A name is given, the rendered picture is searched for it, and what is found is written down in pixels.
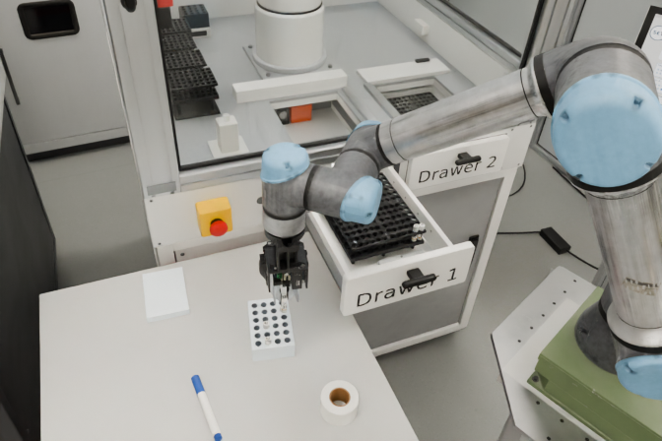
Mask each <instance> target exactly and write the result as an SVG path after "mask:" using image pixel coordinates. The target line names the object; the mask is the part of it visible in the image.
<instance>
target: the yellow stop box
mask: <svg viewBox="0 0 662 441"><path fill-rule="evenodd" d="M195 206H196V214H197V221H198V226H199V230H200V233H201V236H202V237H206V236H211V235H212V234H211V233H210V230H209V228H210V225H211V224H212V223H213V222H215V221H224V222H225V223H226V224H227V225H228V231H227V232H229V231H232V208H231V205H230V203H229V200H228V198H227V197H221V198H216V199H212V200H207V201H202V202H197V203H196V204H195Z"/></svg>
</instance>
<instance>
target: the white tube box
mask: <svg viewBox="0 0 662 441"><path fill-rule="evenodd" d="M281 304H282V301H279V300H278V299H276V304H274V299H273V298H268V299H259V300H250V301H247V305H248V318H249V329H250V339H251V350H252V361H260V360H267V359H275V358H283V357H291V356H295V339H294V333H293V327H292V321H291V314H290V308H289V302H288V300H287V313H282V312H281V311H280V305H281ZM264 321H268V322H269V329H267V330H265V329H264V328H263V322H264ZM266 337H270V338H271V344H270V345H268V346H267V345H265V338H266Z"/></svg>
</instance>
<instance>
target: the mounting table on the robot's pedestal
mask: <svg viewBox="0 0 662 441"><path fill-rule="evenodd" d="M596 287H597V286H595V285H593V284H592V283H589V282H588V281H586V280H584V279H583V278H581V277H579V276H578V275H576V274H574V273H573V272H571V271H569V270H567V269H566V268H564V267H561V266H558V267H556V268H555V269H554V270H553V271H552V272H551V273H550V274H549V275H548V276H547V277H546V278H545V279H544V280H543V281H542V282H541V283H540V284H539V285H538V286H537V287H536V288H535V289H534V290H533V291H532V292H531V293H530V294H529V295H528V296H527V297H526V298H525V299H524V300H523V301H522V303H521V304H520V305H519V306H518V307H517V308H516V309H515V310H514V311H513V312H512V313H511V314H510V315H509V316H508V317H507V318H506V319H505V320H504V321H503V322H502V323H501V324H500V325H499V326H498V327H497V328H496V329H495V330H494V331H493V332H492V333H491V339H492V343H493V347H494V351H495V355H496V362H497V366H498V370H499V374H500V377H501V381H502V385H503V389H504V392H505V396H506V400H507V404H508V408H509V412H510V416H511V420H512V423H513V427H514V429H516V430H517V431H518V432H519V433H521V434H522V435H521V437H520V439H519V440H520V441H597V440H596V439H594V438H593V437H592V436H590V435H589V434H588V433H586V432H585V431H584V430H582V429H581V428H580V427H578V426H577V425H575V424H574V423H573V422H571V421H570V420H569V419H567V418H566V417H565V416H563V415H562V414H561V413H559V412H558V411H557V410H555V409H554V408H552V407H551V406H550V405H548V404H547V403H546V402H544V401H543V400H542V399H540V398H539V397H538V396H536V395H535V394H533V393H532V392H531V391H529V390H528V389H527V388H525V387H524V386H523V385H521V384H520V383H519V382H517V381H516V380H515V379H513V378H512V377H511V376H509V375H508V374H507V373H505V372H504V371H503V370H502V369H503V367H504V366H505V365H506V364H507V363H508V362H509V361H510V360H511V359H512V358H513V357H514V356H515V355H516V354H517V353H518V351H519V350H520V349H521V348H522V347H523V346H524V345H525V344H526V343H527V342H528V340H529V339H530V338H531V337H532V336H533V335H534V334H535V333H536V332H537V331H538V329H539V328H540V327H541V326H542V325H543V324H544V323H545V322H546V321H547V320H548V318H549V317H550V316H551V315H552V314H553V313H554V312H555V311H556V310H557V309H558V307H559V306H560V305H561V304H562V303H563V302H564V301H565V300H566V299H567V298H568V299H570V300H572V301H573V302H575V303H576V304H578V305H580V306H581V305H582V303H583V302H584V301H585V300H586V299H587V298H588V296H589V295H590V294H591V293H592V292H593V291H594V289H595V288H596Z"/></svg>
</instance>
